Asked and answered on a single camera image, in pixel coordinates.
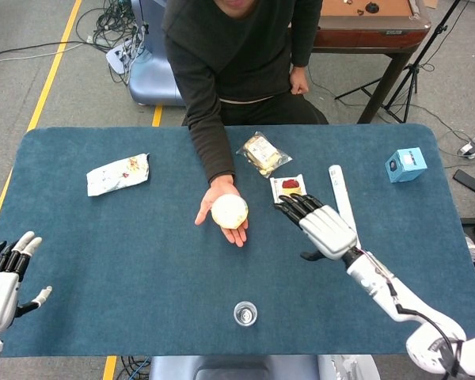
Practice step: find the person's left hand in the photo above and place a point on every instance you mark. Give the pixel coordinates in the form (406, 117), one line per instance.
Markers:
(299, 81)

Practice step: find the long white tube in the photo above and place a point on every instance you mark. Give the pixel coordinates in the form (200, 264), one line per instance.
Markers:
(340, 190)

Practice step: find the brown wooden pool table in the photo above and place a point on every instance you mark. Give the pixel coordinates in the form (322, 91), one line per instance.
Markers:
(372, 35)

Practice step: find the robot right five-finger hand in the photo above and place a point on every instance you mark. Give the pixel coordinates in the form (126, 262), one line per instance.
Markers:
(328, 229)

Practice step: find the black tripod stand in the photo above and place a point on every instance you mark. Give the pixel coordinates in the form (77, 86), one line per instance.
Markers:
(411, 73)

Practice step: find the person's left forearm dark sleeve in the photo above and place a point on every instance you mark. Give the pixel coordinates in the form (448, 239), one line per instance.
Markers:
(306, 35)

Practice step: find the clear bag of biscuits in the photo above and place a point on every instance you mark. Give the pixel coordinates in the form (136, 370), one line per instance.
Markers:
(263, 155)

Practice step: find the person's right hand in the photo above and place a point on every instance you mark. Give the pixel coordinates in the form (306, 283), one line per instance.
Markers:
(221, 186)

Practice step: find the black round object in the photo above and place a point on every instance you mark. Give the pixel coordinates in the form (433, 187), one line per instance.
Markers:
(371, 6)

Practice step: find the person's right forearm dark sleeve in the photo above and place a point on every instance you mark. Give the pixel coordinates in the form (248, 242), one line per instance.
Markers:
(210, 134)

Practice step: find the small light blue box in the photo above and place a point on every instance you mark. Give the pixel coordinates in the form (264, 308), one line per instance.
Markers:
(409, 168)

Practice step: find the blue-grey robot torso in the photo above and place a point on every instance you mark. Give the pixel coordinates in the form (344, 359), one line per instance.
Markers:
(261, 368)

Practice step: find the person's torso dark sweater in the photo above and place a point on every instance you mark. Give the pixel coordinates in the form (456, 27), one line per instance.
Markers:
(245, 59)

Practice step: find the blue table cloth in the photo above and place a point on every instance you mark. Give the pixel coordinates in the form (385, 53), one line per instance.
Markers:
(142, 257)

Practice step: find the white power strip with plugs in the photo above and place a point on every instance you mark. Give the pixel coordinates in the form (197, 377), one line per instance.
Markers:
(118, 55)

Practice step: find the white packet red yellow print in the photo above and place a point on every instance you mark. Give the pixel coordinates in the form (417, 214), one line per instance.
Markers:
(287, 185)

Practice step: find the small clear glass cup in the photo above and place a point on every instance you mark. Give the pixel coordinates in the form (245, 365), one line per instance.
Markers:
(245, 314)

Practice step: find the black smartphone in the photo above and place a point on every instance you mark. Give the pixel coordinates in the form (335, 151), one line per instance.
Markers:
(469, 181)

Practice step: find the blue-grey machine base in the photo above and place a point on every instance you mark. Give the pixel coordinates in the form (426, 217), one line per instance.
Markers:
(152, 79)

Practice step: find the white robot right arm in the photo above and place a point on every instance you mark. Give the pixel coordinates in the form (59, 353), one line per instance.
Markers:
(411, 305)

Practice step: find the white floral snack packet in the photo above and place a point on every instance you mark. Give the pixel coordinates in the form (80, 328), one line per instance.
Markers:
(116, 175)

